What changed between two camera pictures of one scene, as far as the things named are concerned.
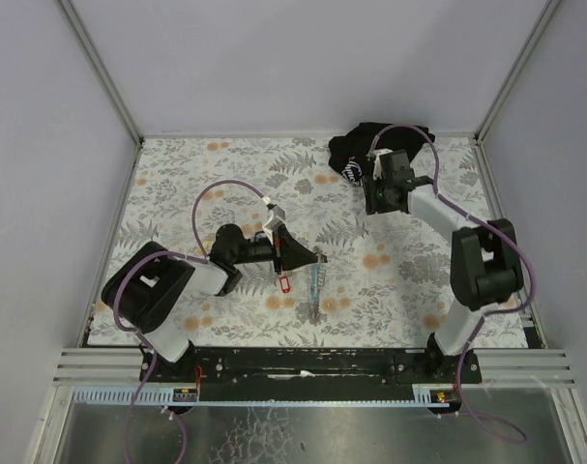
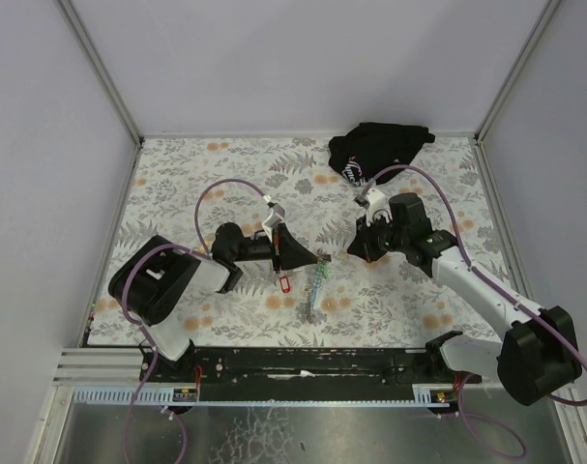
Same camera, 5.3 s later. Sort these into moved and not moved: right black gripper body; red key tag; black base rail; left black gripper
Moved: right black gripper body
Not moved: red key tag; left black gripper; black base rail
